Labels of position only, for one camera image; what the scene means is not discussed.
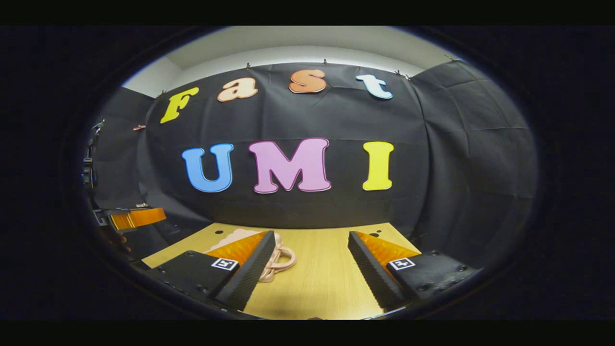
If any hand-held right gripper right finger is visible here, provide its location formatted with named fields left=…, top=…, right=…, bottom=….
left=347, top=231, right=482, bottom=309

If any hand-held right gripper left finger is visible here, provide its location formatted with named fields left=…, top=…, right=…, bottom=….
left=147, top=231, right=277, bottom=311

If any pink hard-shell suitcase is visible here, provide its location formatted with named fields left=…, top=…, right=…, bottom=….
left=204, top=228, right=297, bottom=283

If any black backdrop cloth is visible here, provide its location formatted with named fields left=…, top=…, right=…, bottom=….
left=89, top=60, right=539, bottom=270

